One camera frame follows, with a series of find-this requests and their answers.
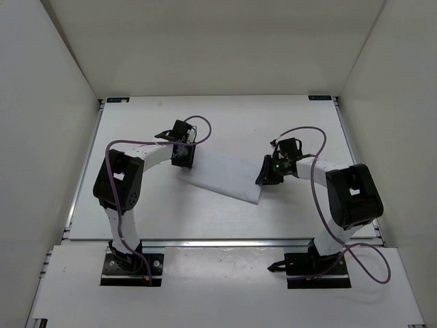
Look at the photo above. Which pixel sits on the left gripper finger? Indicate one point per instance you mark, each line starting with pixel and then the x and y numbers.
pixel 192 153
pixel 180 157

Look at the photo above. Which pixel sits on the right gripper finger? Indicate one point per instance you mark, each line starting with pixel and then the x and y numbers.
pixel 267 168
pixel 272 179

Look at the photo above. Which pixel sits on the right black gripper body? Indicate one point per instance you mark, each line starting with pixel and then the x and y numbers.
pixel 280 165

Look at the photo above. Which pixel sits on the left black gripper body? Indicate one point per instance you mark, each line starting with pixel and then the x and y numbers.
pixel 186 158

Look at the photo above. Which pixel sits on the white skirt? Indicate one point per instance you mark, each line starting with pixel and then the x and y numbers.
pixel 224 174

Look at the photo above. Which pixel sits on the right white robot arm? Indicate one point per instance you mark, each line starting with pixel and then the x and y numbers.
pixel 353 198

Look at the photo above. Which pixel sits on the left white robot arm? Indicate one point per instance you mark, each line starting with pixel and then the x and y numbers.
pixel 118 184

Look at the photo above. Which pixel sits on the right blue corner label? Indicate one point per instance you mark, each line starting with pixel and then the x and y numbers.
pixel 319 97

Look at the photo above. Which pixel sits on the blue corner label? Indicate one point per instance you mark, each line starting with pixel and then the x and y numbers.
pixel 117 100
pixel 319 97

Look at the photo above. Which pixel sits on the left blue corner label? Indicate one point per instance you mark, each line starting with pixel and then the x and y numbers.
pixel 117 100

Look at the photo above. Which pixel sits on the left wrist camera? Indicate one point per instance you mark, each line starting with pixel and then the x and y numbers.
pixel 192 135

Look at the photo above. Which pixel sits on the aluminium table rail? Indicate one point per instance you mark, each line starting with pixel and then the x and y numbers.
pixel 225 242

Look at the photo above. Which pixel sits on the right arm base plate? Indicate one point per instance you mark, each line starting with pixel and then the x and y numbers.
pixel 311 271

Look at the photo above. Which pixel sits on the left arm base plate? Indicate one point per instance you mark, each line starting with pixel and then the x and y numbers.
pixel 118 273

